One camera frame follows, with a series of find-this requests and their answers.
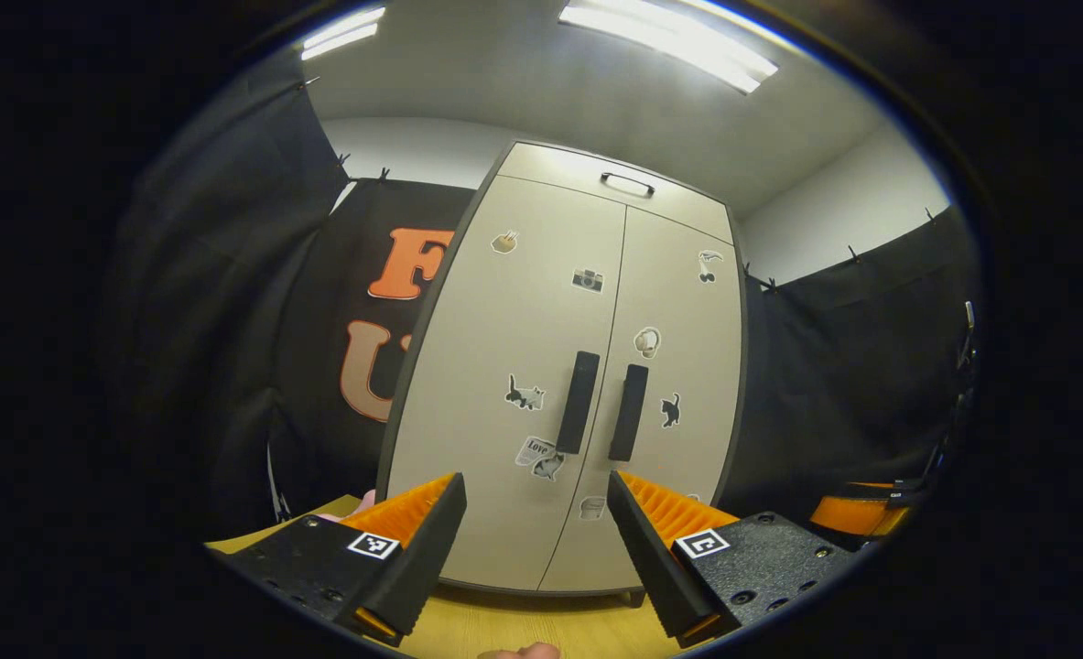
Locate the black door handle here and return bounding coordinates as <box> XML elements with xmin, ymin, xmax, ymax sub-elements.
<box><xmin>607</xmin><ymin>363</ymin><xmax>650</xmax><ymax>462</ymax></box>
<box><xmin>555</xmin><ymin>351</ymin><xmax>601</xmax><ymax>456</ymax></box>

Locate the cabinet flap handle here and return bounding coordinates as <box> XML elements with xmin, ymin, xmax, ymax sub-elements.
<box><xmin>600</xmin><ymin>171</ymin><xmax>656</xmax><ymax>199</ymax></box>

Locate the small ceiling light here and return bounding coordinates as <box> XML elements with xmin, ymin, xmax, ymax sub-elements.
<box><xmin>300</xmin><ymin>5</ymin><xmax>386</xmax><ymax>62</ymax></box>

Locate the metal stand pole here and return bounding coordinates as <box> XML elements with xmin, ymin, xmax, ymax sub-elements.
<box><xmin>953</xmin><ymin>300</ymin><xmax>978</xmax><ymax>431</ymax></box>

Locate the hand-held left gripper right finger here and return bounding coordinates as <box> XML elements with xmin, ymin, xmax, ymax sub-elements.
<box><xmin>607</xmin><ymin>470</ymin><xmax>864</xmax><ymax>649</ymax></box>

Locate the black backdrop cloth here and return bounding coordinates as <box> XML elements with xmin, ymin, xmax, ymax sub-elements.
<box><xmin>720</xmin><ymin>206</ymin><xmax>986</xmax><ymax>523</ymax></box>
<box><xmin>106</xmin><ymin>55</ymin><xmax>478</xmax><ymax>541</ymax></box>

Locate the white cabinet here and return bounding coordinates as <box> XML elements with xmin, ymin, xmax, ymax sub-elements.
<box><xmin>376</xmin><ymin>139</ymin><xmax>751</xmax><ymax>607</ymax></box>

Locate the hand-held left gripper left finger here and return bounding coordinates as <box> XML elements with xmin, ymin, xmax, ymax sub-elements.
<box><xmin>207</xmin><ymin>471</ymin><xmax>469</xmax><ymax>648</ymax></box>

